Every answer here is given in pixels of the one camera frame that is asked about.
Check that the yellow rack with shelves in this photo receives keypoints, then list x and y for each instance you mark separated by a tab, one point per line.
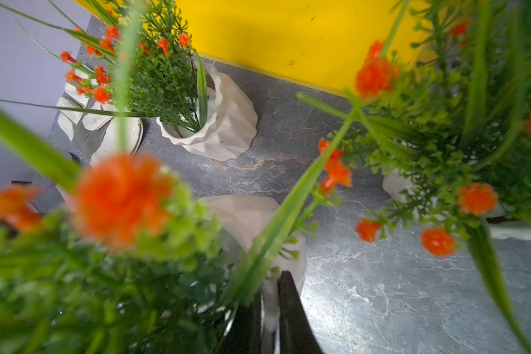
319	44

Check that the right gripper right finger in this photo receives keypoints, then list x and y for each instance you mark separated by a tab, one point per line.
296	335

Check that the beige gardening glove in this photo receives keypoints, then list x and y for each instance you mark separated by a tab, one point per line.
88	127

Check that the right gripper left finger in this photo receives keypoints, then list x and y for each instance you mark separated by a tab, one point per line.
244	336

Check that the orange flower pot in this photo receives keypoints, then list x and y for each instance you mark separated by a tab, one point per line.
147	68
456	128
139	266

